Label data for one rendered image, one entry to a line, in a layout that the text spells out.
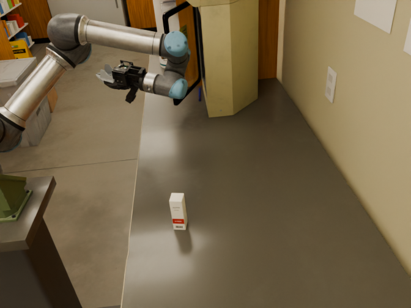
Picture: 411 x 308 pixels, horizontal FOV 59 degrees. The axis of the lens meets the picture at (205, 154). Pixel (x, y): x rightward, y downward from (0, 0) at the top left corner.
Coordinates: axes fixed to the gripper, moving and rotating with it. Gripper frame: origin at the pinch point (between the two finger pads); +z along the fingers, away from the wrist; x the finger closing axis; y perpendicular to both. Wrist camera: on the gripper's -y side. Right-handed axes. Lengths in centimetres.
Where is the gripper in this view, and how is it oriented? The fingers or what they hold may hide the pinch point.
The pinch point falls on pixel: (99, 76)
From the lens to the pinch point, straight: 151.1
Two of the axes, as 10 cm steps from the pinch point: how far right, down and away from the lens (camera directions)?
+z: -9.5, -2.3, 2.2
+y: -0.2, -6.4, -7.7
